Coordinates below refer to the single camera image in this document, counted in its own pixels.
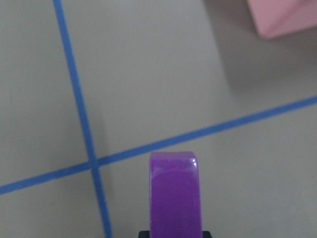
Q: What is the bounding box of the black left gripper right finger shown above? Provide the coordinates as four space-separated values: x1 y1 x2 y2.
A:
202 231 211 238

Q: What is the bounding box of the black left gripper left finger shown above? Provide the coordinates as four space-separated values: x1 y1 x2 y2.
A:
138 231 150 238

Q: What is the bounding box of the purple block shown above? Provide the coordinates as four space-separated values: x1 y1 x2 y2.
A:
149 152 203 238

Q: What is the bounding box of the pink plastic box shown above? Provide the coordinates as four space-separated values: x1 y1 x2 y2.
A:
247 0 317 40

